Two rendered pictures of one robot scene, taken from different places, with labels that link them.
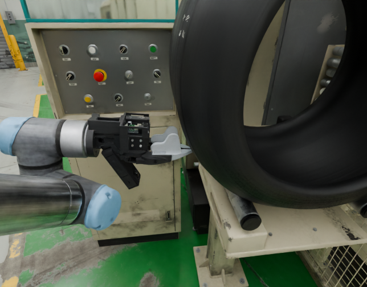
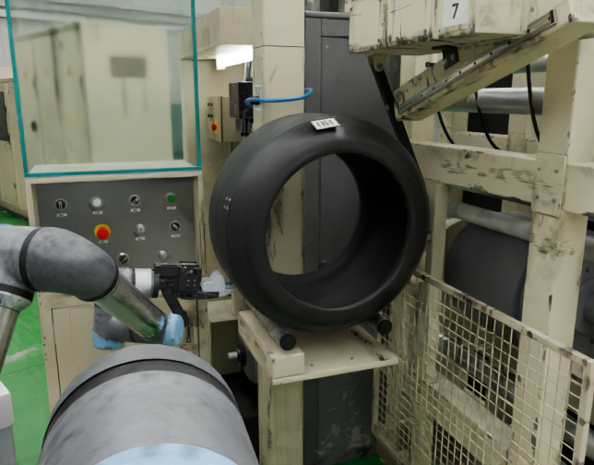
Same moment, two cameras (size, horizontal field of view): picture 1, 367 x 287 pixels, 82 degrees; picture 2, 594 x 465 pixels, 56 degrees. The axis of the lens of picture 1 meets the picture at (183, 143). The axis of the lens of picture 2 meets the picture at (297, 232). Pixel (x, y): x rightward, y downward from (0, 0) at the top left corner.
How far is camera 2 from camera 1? 1.04 m
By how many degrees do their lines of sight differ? 20
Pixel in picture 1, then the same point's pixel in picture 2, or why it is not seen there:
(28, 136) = not seen: hidden behind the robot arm
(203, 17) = (239, 201)
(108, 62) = (114, 215)
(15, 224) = (146, 315)
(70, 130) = (142, 274)
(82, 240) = not seen: outside the picture
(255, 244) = (295, 365)
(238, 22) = (256, 204)
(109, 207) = (179, 327)
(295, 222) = (336, 356)
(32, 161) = not seen: hidden behind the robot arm
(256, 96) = (292, 244)
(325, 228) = (362, 357)
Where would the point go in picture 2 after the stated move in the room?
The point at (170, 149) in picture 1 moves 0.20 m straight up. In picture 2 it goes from (217, 287) to (214, 210)
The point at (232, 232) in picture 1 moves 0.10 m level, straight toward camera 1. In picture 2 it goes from (274, 355) to (268, 374)
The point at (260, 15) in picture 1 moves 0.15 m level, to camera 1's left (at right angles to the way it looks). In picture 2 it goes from (267, 201) to (203, 204)
